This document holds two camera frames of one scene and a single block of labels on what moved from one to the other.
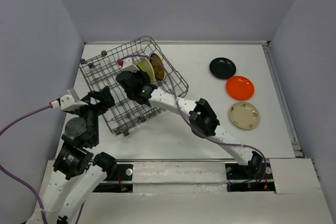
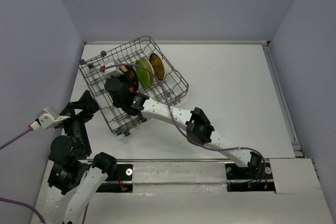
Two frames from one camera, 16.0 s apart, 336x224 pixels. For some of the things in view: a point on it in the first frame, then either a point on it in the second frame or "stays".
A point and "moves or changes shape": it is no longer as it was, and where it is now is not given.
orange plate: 240,87 moves or changes shape
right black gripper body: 140,76 → 126,84
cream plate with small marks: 244,115 moves or changes shape
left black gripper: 107,100 → 87,101
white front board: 188,192 stays
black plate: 222,67 moves or changes shape
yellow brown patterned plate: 158,67 stays
